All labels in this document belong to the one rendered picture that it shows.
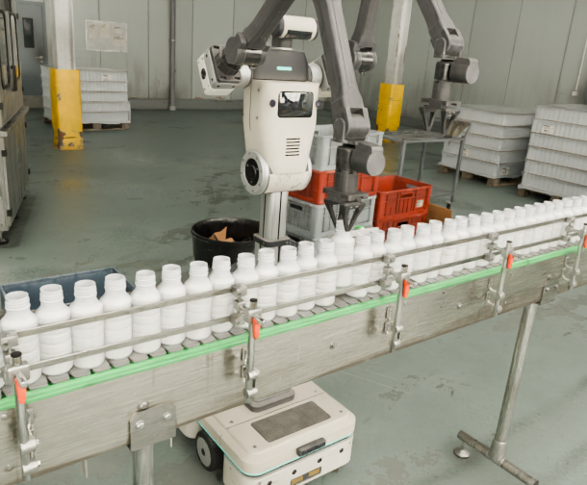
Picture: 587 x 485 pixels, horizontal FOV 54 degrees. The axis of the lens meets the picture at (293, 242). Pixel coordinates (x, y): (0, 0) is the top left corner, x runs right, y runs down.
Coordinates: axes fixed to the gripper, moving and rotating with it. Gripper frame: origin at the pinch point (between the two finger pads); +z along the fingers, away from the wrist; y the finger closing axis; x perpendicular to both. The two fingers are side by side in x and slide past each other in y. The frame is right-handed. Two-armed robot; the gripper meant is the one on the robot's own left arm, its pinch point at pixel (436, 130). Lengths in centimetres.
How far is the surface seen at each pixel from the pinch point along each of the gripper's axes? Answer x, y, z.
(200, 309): 89, -18, 32
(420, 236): 19.8, -15.7, 26.3
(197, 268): 89, -16, 23
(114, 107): -224, 898, 97
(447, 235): 8.4, -16.4, 27.4
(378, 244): 36.1, -16.0, 26.2
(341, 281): 49, -17, 34
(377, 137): -140, 163, 32
